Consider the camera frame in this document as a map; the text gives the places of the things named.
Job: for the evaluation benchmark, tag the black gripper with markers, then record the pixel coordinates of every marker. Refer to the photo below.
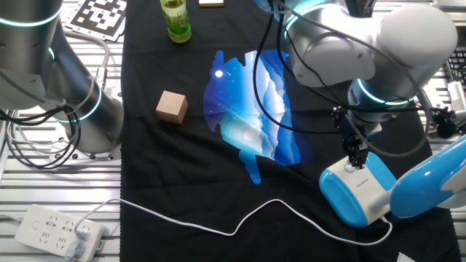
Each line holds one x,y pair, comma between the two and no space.
355,140

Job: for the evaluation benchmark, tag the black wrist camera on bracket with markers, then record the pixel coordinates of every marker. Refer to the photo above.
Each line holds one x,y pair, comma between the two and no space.
446,125

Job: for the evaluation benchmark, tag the blue white handheld appliance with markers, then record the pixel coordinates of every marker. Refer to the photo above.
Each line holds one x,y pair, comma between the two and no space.
356,193

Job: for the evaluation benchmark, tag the green tea bottle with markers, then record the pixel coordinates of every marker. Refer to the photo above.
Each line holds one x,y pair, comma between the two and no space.
178,22

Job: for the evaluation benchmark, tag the black keyboard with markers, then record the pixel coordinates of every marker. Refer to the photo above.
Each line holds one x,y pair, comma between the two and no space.
459,65

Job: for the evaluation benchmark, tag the black cloth with blue print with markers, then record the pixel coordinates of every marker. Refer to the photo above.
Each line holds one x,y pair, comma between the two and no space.
182,174

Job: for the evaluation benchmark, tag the black and white marker board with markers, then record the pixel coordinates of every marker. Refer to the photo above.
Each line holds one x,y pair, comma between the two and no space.
98,16

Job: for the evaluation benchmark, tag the wooden cube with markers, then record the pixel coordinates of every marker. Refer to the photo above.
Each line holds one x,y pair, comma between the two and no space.
171,107

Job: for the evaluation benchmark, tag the white power strip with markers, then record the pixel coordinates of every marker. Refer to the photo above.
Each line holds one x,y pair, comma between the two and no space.
40,229

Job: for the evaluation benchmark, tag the flat wooden block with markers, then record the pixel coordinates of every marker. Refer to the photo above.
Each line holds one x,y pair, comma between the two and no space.
211,3

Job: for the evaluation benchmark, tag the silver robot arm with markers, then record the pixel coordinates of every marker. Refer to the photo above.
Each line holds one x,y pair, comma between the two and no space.
418,32

